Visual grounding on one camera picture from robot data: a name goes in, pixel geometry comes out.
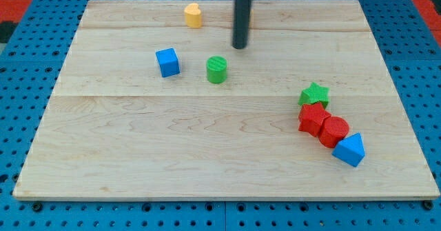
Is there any green cylinder block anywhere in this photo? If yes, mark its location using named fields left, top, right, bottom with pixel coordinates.
left=206, top=56, right=227, bottom=83

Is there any blue cube block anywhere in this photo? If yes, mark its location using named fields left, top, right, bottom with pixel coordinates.
left=155, top=48, right=180, bottom=77

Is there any light wooden board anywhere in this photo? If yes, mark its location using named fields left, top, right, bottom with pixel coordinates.
left=13, top=0, right=440, bottom=201

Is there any green star block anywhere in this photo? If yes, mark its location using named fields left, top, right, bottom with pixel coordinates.
left=298, top=82, right=329, bottom=109

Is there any blue triangle block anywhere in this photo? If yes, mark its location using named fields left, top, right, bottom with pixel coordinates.
left=331, top=133, right=365, bottom=167

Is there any red cylinder block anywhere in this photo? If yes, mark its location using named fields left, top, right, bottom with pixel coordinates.
left=318, top=116, right=349, bottom=148

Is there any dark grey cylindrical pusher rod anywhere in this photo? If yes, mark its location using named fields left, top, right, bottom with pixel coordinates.
left=232, top=0, right=253, bottom=50

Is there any red star block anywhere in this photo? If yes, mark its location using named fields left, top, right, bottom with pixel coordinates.
left=298, top=102, right=331, bottom=137

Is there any yellow heart block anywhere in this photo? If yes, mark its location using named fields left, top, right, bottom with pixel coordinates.
left=184, top=3, right=202, bottom=28

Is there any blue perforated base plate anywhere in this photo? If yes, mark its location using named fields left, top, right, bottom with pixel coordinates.
left=1, top=0, right=440, bottom=230

